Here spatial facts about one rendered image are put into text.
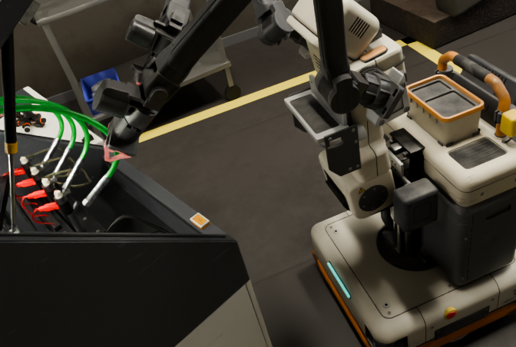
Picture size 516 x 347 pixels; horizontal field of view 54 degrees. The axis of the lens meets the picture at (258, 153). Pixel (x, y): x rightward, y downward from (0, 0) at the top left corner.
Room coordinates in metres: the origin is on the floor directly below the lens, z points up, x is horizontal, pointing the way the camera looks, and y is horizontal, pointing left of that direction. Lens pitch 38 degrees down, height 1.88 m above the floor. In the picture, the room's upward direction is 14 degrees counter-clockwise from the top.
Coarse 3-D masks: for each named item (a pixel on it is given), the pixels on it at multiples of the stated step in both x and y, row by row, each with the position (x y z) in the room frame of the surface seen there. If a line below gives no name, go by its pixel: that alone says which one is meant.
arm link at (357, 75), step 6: (354, 72) 1.01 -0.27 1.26; (324, 78) 1.01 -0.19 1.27; (354, 78) 0.99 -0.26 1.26; (360, 78) 0.99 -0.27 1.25; (324, 84) 0.99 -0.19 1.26; (330, 84) 0.98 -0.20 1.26; (360, 84) 0.97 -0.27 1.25; (366, 84) 0.97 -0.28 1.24; (324, 90) 0.98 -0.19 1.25; (330, 90) 0.96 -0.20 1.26; (360, 90) 0.97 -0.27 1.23; (324, 96) 0.98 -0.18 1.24
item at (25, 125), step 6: (18, 114) 1.74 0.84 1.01; (24, 114) 1.68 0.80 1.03; (30, 114) 1.68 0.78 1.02; (36, 114) 1.72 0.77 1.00; (18, 120) 1.70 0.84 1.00; (24, 120) 1.67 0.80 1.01; (30, 120) 1.68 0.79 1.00; (36, 120) 1.65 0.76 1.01; (42, 120) 1.63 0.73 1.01; (18, 126) 1.69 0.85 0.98; (24, 126) 1.62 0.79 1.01; (36, 126) 1.65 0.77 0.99; (42, 126) 1.64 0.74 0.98
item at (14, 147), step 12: (12, 36) 0.75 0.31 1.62; (12, 48) 0.75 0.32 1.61; (12, 60) 0.75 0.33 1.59; (12, 72) 0.74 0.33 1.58; (12, 84) 0.74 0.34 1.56; (12, 96) 0.73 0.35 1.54; (12, 108) 0.73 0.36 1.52; (12, 120) 0.72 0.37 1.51; (12, 132) 0.72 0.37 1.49; (12, 144) 0.71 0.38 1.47; (12, 156) 0.71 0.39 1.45; (12, 168) 0.71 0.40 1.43; (12, 180) 0.71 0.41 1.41; (12, 192) 0.70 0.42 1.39; (12, 204) 0.70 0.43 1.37; (12, 216) 0.69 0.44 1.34; (12, 228) 0.69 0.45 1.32
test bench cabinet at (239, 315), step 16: (240, 288) 0.86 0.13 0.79; (224, 304) 0.82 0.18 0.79; (240, 304) 0.85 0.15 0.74; (256, 304) 0.87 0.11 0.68; (208, 320) 0.79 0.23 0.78; (224, 320) 0.81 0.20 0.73; (240, 320) 0.84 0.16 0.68; (256, 320) 0.86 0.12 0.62; (192, 336) 0.76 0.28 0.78; (208, 336) 0.78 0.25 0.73; (224, 336) 0.80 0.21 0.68; (240, 336) 0.83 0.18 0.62; (256, 336) 0.85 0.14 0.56
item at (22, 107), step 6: (0, 108) 0.94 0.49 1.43; (18, 108) 0.95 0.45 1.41; (24, 108) 0.95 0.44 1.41; (30, 108) 0.95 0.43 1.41; (36, 108) 0.95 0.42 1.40; (42, 108) 0.95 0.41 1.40; (48, 108) 0.96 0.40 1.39; (54, 108) 0.96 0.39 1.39; (60, 108) 0.96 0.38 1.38; (66, 114) 0.96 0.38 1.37; (72, 114) 0.96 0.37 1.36; (78, 114) 0.97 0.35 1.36; (84, 120) 0.97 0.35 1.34; (90, 120) 0.97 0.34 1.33; (96, 126) 0.97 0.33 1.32; (102, 126) 0.98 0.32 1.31; (102, 132) 0.98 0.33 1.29; (114, 162) 0.97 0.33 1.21; (114, 168) 0.97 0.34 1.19; (108, 174) 0.97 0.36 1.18
